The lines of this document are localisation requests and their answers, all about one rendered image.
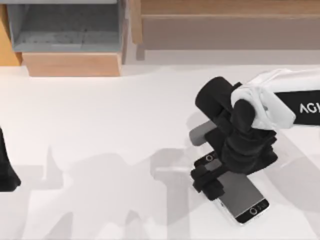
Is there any black and white smartphone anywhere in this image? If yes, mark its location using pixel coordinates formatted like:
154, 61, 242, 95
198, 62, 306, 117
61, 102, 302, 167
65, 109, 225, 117
193, 149, 271, 226

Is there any pale wooden drawer front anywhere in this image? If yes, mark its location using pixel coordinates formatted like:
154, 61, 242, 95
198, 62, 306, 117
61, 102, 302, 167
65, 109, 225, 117
21, 50, 124, 78

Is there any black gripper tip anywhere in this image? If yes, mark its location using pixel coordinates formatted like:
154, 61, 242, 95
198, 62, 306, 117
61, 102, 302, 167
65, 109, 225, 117
0, 126, 22, 194

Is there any wooden cupboard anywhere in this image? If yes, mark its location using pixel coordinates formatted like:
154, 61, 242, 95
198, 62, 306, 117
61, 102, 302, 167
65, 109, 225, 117
0, 0, 30, 68

